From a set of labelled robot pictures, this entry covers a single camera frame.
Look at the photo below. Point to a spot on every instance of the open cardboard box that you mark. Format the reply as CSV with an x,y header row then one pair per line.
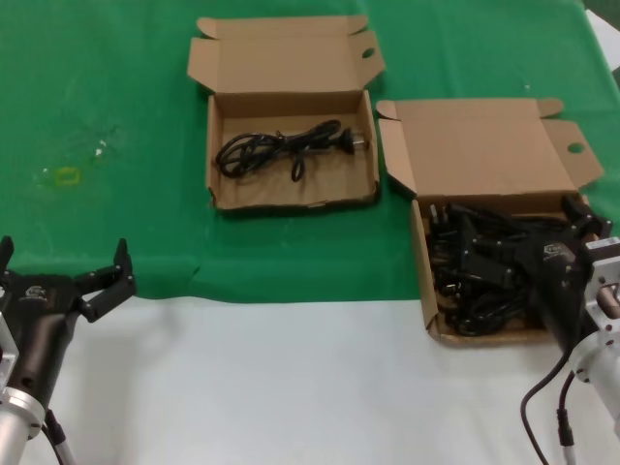
x,y
474,150
290,189

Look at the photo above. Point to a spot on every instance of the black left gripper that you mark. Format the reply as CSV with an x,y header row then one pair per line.
x,y
41,315

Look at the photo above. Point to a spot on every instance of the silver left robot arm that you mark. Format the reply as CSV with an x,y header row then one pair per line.
x,y
14,426

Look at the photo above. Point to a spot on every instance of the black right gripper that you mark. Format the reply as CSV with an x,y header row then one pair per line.
x,y
557,281

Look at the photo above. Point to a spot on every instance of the green table cloth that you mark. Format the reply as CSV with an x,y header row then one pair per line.
x,y
145,97

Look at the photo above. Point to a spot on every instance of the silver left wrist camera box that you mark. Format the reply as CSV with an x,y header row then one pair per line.
x,y
6,349

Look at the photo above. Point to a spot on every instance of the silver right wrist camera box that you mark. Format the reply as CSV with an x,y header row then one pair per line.
x,y
605,286

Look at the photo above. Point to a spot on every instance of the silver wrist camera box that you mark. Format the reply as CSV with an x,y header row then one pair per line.
x,y
605,286
6,349

